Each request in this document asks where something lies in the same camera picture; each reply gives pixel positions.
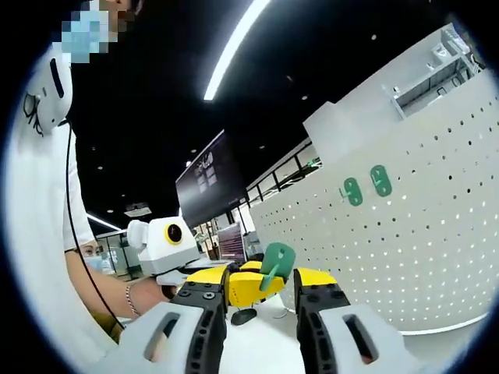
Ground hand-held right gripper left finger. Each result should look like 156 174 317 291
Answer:
116 266 232 374

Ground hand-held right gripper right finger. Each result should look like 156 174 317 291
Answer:
292 267 426 374

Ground green hook assembly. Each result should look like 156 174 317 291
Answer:
258 242 297 292
369 164 393 198
340 177 365 207

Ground white perforated mounting plate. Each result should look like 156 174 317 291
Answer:
248 68 499 337

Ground person's left hand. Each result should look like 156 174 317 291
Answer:
132 278 179 317

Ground black computer mouse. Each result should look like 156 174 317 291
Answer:
230 308 258 326

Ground purple display stand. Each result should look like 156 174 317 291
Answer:
217 222 247 263

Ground ceiling air conditioner unit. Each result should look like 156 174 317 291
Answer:
123 202 153 218

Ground linear ceiling light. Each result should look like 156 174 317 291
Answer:
86 212 122 231
203 0 273 101

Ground white partition panel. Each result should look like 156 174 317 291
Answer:
303 83 402 157

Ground white chest device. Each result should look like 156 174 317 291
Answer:
22 54 74 137

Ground white storage shelf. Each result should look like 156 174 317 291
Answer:
391 23 488 118

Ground silver bracelet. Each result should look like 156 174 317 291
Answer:
124 283 141 317

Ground large dark wall screen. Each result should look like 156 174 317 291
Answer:
175 130 250 229

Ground black cable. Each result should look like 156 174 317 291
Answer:
62 118 126 331

